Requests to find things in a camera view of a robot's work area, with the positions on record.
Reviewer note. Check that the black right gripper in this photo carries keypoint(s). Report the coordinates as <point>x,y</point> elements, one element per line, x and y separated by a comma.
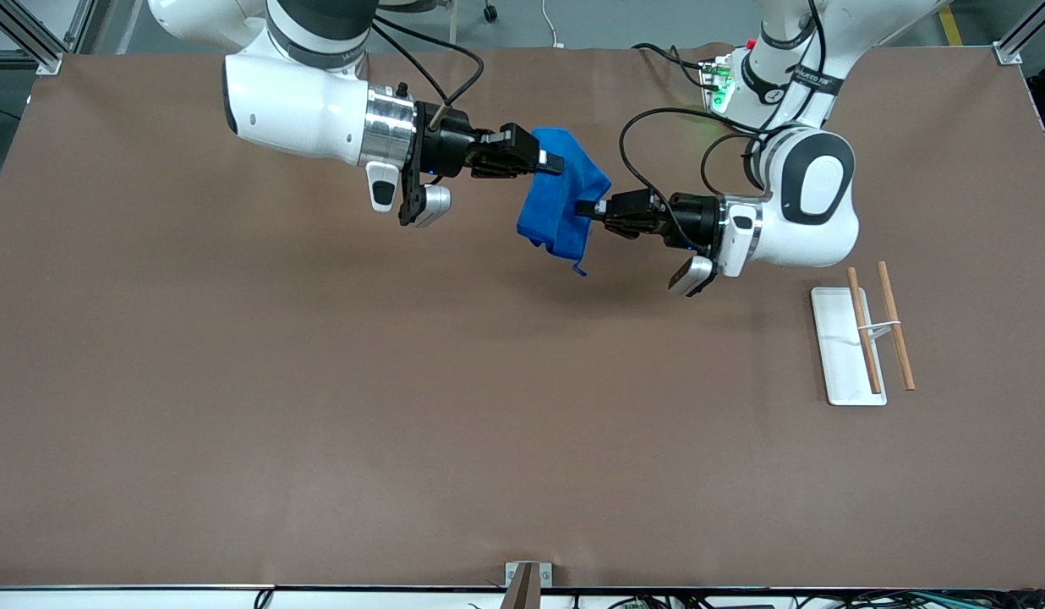
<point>445,148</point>

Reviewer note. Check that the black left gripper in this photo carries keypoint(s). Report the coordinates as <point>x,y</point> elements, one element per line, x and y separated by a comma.
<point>690,215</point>

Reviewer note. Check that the blue microfibre towel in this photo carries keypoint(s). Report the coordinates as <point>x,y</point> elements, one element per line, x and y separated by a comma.
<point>556,203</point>

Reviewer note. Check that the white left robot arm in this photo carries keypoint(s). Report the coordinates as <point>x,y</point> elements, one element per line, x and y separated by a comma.
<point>793,245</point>

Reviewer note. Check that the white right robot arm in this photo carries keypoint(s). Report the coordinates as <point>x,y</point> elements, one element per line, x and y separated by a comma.
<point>294,110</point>

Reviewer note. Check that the office chair base with caster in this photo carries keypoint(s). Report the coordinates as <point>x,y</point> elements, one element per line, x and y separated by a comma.
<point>489,13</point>

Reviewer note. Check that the white rack with wooden bars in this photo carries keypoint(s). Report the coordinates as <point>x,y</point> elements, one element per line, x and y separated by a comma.
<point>839,355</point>

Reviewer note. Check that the grey metal camera mount bracket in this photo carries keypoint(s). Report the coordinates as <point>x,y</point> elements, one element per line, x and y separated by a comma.
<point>527,584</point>

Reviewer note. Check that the aluminium frame post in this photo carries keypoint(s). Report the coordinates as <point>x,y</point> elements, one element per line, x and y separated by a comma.
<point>1017,42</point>
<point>32,42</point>

